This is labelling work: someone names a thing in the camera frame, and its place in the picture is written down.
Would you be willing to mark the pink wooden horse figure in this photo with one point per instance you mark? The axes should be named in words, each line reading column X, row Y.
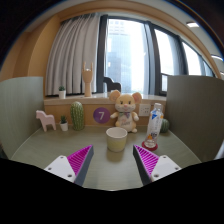
column 45, row 119

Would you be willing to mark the clear plastic water bottle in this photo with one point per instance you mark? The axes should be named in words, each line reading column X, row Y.
column 154, row 125

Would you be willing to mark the wooden hand sculpture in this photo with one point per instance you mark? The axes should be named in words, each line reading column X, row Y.
column 87, row 75

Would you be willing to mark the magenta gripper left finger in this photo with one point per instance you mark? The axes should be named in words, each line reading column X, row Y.
column 74, row 167

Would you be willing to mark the white wall socket left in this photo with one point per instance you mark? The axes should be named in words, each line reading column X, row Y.
column 144, row 109

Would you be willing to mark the purple number seven sticker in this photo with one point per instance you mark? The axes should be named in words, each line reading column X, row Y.
column 101, row 115

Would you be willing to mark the red round coaster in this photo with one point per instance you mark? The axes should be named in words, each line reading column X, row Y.
column 148, row 148

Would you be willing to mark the potted plant on sill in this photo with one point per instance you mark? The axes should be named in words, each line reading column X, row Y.
column 62, row 92

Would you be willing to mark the round green ceramic cactus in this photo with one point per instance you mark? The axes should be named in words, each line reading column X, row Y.
column 164, row 126

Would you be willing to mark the pale yellow cup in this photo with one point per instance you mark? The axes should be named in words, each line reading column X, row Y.
column 116, row 139

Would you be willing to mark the grey curtain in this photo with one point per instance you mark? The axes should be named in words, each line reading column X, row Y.
column 75, row 44

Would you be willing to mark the black horse figure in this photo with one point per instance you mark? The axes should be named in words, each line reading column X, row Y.
column 111, row 85

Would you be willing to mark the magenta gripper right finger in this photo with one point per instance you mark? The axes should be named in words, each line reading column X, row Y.
column 152, row 167

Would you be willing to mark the small potted plant white pot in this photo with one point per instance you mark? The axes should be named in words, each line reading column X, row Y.
column 63, row 123

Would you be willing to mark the yellow plush mouse toy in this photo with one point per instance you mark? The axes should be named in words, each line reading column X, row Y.
column 125, row 105

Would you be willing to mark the tall green ceramic cactus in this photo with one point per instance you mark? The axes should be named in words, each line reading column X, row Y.
column 77, row 115

